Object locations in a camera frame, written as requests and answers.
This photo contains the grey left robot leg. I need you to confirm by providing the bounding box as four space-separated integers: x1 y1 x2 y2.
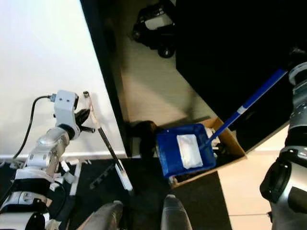
79 200 126 230

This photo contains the black wheeled machine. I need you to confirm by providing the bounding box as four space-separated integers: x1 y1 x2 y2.
131 0 178 59

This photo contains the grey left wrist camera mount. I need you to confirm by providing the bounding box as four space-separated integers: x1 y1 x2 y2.
52 90 79 129

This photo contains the white foam tray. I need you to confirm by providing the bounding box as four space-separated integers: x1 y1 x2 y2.
176 134 205 170

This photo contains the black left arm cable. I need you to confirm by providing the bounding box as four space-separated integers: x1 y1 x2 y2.
12 94 54 162

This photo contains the large black cabinet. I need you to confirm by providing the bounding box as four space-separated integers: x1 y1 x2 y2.
175 0 307 152

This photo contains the black floor mat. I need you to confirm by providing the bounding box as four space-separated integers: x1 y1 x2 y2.
0 157 236 230

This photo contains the grey right robot leg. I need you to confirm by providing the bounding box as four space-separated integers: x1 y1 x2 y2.
160 194 198 230

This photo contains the grey robot leg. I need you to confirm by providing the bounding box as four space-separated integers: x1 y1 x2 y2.
79 200 126 230
160 194 198 230

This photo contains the black toothed strip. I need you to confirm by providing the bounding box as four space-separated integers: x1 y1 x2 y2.
90 162 117 189

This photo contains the blue long-handled dustpan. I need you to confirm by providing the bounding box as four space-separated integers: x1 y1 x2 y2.
155 68 289 180

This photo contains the round black bag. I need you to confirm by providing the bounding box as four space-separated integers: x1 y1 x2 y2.
127 120 157 157

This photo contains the black door frame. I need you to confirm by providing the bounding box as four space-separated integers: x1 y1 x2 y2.
79 0 130 158

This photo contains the brown cardboard rubbish box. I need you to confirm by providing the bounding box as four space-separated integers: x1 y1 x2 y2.
167 117 248 189

